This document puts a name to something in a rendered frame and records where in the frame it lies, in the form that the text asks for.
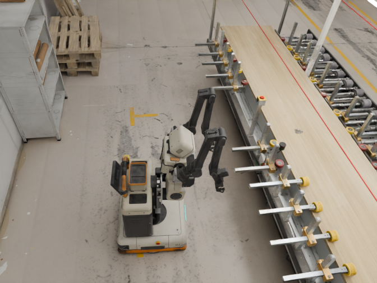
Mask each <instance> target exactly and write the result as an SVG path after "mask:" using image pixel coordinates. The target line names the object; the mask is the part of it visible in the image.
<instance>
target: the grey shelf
mask: <svg viewBox="0 0 377 283"><path fill-rule="evenodd" d="M38 3H39V4H38ZM39 6H40V7H39ZM41 13H42V14H41ZM45 29H46V30H45ZM46 31H47V32H46ZM47 35H48V36H47ZM38 40H40V41H41V45H40V48H41V46H42V43H47V44H48V46H49V47H48V50H47V52H46V55H45V58H44V61H43V64H42V67H41V69H40V72H39V71H38V68H37V65H36V62H35V61H36V59H34V56H33V54H34V51H35V48H36V44H37V42H38ZM40 48H39V51H40ZM39 51H38V53H39ZM52 53H53V54H52ZM37 56H38V54H37ZM37 56H36V58H37ZM53 57H54V58H53ZM29 59H30V60H29ZM54 61H55V62H54ZM55 63H56V64H55ZM56 67H57V68H56ZM46 70H47V73H46ZM33 71H34V72H33ZM45 73H46V77H45ZM44 77H45V82H44V86H43V81H44ZM60 81H61V82H60ZM0 91H1V93H2V95H3V97H4V99H5V101H6V104H7V106H8V108H9V110H10V113H11V115H12V117H13V119H14V121H15V123H16V126H17V128H18V130H19V132H20V134H21V136H22V139H23V141H24V143H27V142H28V140H26V138H43V137H53V136H56V137H57V140H58V141H61V137H60V135H59V123H60V119H61V116H62V111H63V104H64V101H65V99H67V98H68V96H67V94H66V90H65V86H64V83H63V79H62V75H61V72H60V69H59V65H58V61H57V57H56V53H55V50H54V46H53V42H52V38H51V35H50V31H49V27H48V24H47V19H46V16H45V13H44V9H43V5H42V1H41V0H25V2H0Z"/></svg>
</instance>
